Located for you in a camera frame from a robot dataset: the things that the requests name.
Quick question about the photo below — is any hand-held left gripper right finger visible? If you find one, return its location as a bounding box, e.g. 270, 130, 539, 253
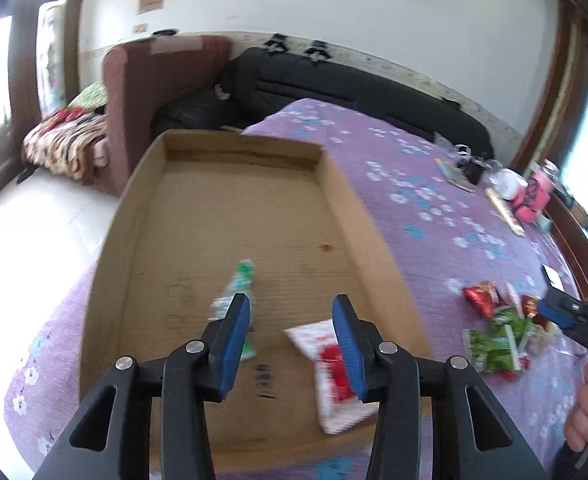
331, 294, 550, 480

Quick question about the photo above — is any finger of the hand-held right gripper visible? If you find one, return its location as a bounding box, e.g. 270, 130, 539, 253
538, 289, 582, 331

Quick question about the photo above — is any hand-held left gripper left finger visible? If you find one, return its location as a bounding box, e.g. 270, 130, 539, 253
33, 294, 251, 480

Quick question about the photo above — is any cream cracker packet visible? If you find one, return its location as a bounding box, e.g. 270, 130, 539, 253
529, 322, 557, 351

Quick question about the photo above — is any white red snack packet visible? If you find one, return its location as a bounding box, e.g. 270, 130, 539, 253
283, 317, 380, 436

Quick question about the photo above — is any green white snack packet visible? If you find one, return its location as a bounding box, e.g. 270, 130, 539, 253
209, 259, 257, 361

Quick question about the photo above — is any red foil snack packet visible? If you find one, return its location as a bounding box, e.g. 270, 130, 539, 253
461, 282, 500, 318

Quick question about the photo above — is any shallow cardboard box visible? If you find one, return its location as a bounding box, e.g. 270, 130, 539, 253
78, 129, 435, 476

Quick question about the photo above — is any brown wooden cabinet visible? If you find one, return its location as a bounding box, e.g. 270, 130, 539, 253
544, 195, 588, 306

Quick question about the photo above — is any cream tube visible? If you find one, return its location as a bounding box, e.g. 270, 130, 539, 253
485, 187, 526, 237

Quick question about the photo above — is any pink knit-sleeved bottle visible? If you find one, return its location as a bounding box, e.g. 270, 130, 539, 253
511, 167, 555, 223

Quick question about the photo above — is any white round jar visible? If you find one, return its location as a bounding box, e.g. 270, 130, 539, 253
494, 167, 529, 201

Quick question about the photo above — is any black cup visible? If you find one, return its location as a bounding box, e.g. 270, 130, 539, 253
461, 155, 485, 183

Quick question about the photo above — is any thin booklet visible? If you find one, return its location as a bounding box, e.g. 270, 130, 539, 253
434, 157, 477, 195

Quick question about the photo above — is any brown patterned blanket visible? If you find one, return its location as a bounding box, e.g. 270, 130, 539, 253
21, 107, 110, 183

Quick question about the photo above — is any maroon armchair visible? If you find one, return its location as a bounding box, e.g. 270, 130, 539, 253
103, 35, 232, 198

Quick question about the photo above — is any black leather sofa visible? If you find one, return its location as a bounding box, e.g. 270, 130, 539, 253
153, 46, 495, 161

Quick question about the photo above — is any green pillow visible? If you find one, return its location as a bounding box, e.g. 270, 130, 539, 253
69, 80, 109, 111

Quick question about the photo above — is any wooden glass door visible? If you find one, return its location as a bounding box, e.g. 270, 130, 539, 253
0, 0, 92, 221

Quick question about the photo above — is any wooden window frame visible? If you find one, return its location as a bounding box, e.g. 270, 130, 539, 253
511, 0, 588, 196

